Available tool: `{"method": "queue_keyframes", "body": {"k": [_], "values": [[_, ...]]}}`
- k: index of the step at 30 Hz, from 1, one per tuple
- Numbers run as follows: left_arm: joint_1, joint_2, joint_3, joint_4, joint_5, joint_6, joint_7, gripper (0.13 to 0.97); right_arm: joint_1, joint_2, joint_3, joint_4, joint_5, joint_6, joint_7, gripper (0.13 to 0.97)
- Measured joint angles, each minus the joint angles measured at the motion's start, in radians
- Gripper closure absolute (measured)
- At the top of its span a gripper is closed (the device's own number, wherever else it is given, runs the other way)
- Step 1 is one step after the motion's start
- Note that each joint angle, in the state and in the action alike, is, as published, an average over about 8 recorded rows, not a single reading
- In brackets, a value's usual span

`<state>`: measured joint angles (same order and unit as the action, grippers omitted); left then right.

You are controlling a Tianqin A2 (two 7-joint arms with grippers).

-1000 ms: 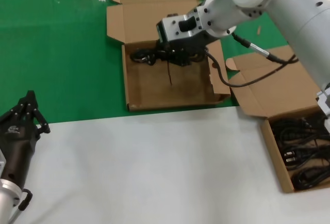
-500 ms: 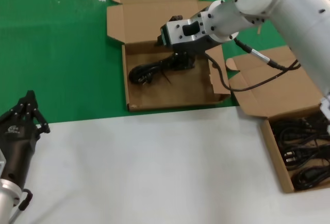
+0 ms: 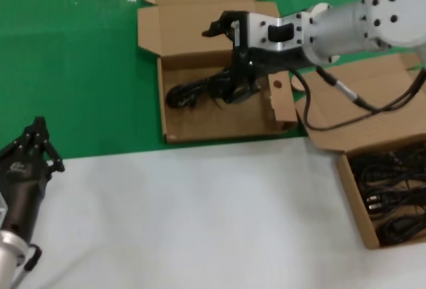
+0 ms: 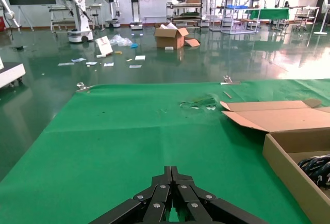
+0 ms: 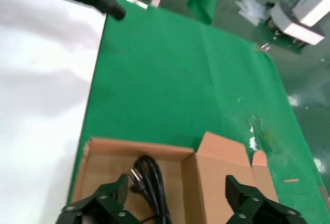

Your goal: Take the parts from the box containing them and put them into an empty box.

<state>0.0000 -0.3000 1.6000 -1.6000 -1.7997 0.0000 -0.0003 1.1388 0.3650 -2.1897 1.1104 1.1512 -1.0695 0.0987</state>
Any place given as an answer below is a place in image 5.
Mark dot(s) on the white wheeled platform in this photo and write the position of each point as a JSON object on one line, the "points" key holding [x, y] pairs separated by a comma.
{"points": [[301, 31]]}

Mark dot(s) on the small wooden stick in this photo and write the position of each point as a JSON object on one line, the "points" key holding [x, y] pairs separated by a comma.
{"points": [[291, 180]]}

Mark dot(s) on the green table cloth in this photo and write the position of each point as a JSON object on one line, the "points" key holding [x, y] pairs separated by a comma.
{"points": [[167, 79]]}

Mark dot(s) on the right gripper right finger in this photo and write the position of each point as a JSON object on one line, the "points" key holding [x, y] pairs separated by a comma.
{"points": [[247, 198]]}

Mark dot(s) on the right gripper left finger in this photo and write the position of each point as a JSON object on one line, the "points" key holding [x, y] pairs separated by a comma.
{"points": [[103, 200]]}

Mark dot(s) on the crumpled clear plastic sheet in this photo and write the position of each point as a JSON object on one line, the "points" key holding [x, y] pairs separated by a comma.
{"points": [[251, 8]]}

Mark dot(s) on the open cardboard box round holes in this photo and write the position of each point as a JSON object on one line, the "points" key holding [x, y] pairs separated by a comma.
{"points": [[219, 162]]}

